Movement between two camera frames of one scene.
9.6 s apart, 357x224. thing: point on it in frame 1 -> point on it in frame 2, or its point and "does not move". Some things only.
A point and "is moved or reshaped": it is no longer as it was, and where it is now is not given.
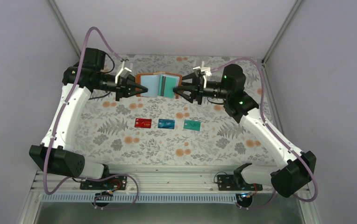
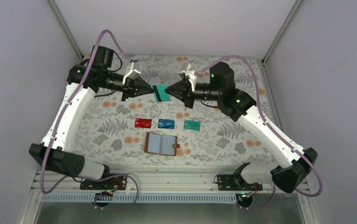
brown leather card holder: (159, 84) -> (157, 143)
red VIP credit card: (143, 123) does not move
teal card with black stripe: (167, 83) is moved or reshaped
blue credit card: (166, 123) does not move
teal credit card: (192, 125) does not move
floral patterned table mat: (139, 130) does not move
